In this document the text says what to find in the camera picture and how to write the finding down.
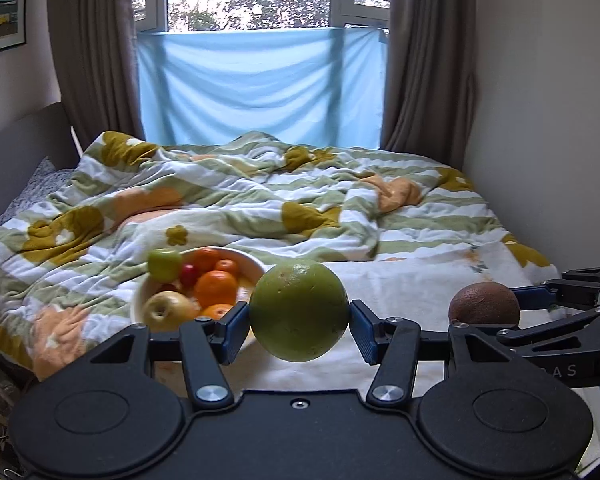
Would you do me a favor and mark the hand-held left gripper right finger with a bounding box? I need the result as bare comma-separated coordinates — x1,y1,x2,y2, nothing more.
349,300,516,408

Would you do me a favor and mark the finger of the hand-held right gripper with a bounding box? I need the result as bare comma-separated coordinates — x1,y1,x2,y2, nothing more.
497,307,600,361
510,265,600,311

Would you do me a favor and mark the yellow apple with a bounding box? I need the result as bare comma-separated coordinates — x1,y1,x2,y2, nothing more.
142,291,201,332

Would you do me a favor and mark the cream printed bowl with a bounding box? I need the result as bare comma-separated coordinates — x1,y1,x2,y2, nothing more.
130,246,268,353

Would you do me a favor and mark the green apple with stem dimple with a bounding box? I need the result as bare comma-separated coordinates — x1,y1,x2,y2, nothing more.
147,248,183,283

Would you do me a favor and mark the grey headboard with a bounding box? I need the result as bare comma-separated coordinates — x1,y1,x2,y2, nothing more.
0,102,81,231

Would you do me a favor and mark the light blue cloth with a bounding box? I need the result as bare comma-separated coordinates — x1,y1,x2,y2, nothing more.
137,27,388,150

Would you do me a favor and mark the large orange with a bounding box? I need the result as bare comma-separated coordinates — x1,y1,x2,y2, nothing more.
194,270,239,309

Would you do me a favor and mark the brown kiwi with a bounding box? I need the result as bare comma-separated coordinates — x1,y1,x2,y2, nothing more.
448,282,522,326

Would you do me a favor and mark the green striped floral quilt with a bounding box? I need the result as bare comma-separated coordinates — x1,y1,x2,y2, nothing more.
0,131,561,383

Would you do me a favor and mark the grey patterned pillow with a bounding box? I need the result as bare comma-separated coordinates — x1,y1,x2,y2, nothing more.
0,156,76,241

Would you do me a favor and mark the cream patterned bed sheet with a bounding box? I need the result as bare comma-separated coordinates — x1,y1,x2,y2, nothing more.
150,242,600,461

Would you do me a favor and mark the small mandarin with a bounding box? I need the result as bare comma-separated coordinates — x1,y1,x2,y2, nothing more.
195,248,223,276
200,303,235,321

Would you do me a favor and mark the brown curtain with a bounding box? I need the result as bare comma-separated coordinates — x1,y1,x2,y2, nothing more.
380,0,478,168
46,0,143,148

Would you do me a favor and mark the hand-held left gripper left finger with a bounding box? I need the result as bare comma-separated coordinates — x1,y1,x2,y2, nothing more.
87,302,253,408

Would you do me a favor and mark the round green apple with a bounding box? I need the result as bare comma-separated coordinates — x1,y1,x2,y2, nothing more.
249,258,351,362

